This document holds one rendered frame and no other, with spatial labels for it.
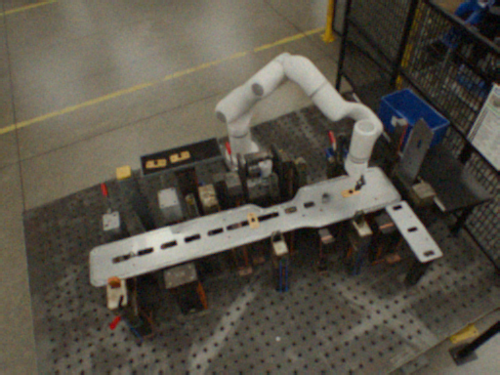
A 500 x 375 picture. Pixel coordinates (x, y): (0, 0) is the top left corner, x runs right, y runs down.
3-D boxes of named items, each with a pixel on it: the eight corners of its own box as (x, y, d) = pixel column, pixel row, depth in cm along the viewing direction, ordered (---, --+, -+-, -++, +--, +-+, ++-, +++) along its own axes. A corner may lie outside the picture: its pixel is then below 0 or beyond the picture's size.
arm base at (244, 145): (222, 146, 222) (217, 124, 207) (251, 137, 225) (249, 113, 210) (231, 169, 212) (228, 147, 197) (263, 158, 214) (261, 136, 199)
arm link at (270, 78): (243, 112, 198) (223, 130, 191) (229, 94, 195) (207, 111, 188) (295, 76, 153) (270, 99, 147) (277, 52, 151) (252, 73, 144)
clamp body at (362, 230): (346, 279, 176) (357, 241, 149) (336, 258, 183) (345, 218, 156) (363, 273, 177) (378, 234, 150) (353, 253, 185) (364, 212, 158)
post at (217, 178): (224, 230, 197) (213, 182, 166) (222, 223, 200) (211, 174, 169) (233, 228, 198) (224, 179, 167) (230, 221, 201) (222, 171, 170)
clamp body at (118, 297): (135, 346, 163) (104, 315, 135) (131, 314, 172) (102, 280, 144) (158, 338, 164) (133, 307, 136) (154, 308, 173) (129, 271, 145)
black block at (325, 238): (317, 280, 177) (322, 249, 154) (309, 261, 183) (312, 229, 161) (333, 275, 178) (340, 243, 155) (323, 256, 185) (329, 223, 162)
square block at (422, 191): (399, 242, 186) (420, 198, 158) (392, 229, 191) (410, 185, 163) (414, 237, 188) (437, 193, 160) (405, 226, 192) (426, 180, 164)
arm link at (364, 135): (356, 140, 154) (345, 152, 149) (362, 114, 143) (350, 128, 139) (375, 147, 150) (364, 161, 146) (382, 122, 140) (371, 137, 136)
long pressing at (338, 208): (91, 295, 148) (89, 293, 147) (90, 248, 162) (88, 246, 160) (403, 201, 167) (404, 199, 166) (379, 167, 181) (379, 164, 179)
